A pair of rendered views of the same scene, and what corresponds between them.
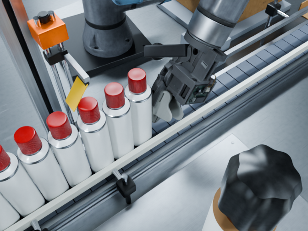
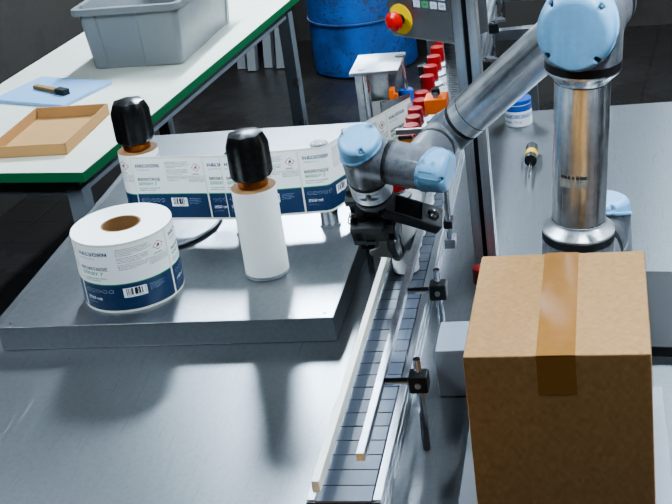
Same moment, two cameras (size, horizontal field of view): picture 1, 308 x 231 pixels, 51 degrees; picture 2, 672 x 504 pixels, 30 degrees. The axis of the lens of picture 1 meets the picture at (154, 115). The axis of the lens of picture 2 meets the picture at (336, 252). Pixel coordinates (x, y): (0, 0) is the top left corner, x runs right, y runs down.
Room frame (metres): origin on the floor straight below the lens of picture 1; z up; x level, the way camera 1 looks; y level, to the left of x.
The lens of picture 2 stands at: (2.00, -1.47, 1.95)
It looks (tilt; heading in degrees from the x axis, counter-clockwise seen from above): 25 degrees down; 140
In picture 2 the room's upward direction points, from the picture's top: 8 degrees counter-clockwise
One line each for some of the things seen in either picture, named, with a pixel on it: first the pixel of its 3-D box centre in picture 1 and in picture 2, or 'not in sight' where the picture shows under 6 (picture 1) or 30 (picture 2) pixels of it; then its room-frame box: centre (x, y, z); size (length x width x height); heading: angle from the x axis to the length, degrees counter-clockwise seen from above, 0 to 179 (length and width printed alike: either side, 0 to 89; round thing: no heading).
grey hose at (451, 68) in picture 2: not in sight; (454, 76); (0.32, 0.30, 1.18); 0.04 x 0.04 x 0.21
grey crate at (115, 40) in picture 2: not in sight; (159, 14); (-1.76, 1.00, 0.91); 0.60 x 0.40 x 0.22; 123
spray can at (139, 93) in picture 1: (139, 110); (401, 222); (0.40, 0.03, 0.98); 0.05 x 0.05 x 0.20
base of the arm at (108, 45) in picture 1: (106, 27); not in sight; (0.78, 0.14, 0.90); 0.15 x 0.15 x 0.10
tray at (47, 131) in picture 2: not in sight; (50, 130); (-1.27, 0.23, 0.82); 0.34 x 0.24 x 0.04; 125
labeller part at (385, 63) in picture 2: not in sight; (378, 63); (0.01, 0.39, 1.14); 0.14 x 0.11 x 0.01; 127
